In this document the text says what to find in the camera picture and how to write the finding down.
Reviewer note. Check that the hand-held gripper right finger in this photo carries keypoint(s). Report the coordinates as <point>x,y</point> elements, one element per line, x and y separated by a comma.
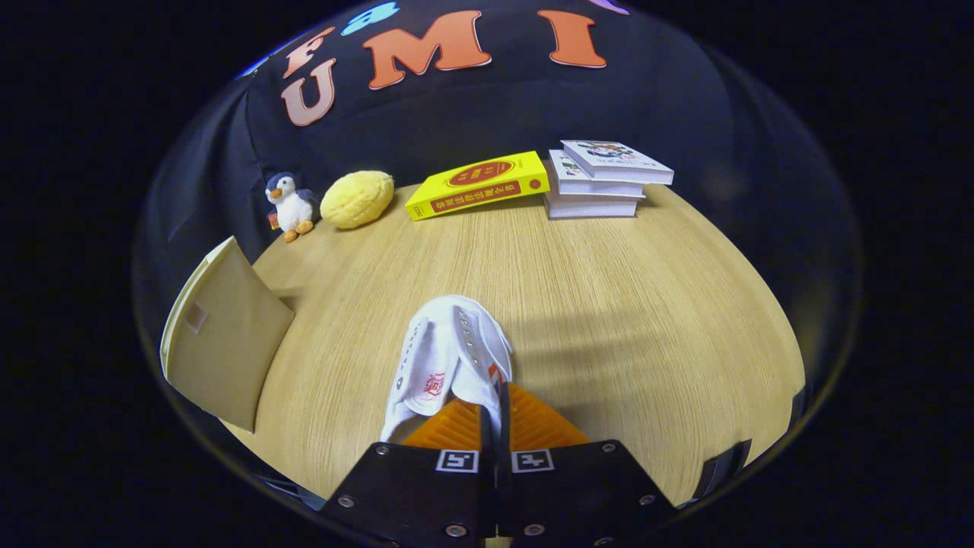
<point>578,495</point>

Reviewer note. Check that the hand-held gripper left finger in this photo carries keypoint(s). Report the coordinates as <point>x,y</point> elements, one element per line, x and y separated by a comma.
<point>426,495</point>

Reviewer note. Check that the white canvas shoe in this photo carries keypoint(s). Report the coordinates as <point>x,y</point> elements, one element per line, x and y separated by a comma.
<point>441,358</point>

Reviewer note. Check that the beige fabric storage box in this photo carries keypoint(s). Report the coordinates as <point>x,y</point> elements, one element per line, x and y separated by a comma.
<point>228,342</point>

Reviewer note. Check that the yellow round plush toy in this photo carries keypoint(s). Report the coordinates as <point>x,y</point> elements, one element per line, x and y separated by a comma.
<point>356,199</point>

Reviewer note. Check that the yellow book with red circle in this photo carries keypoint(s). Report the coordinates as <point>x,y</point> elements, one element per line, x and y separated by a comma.
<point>472,186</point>

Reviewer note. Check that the penguin plush toy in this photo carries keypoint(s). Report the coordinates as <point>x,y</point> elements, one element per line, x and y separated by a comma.
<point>289,209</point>

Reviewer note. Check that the white illustrated cover book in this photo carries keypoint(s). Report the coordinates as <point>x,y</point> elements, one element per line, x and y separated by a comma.
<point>616,160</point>

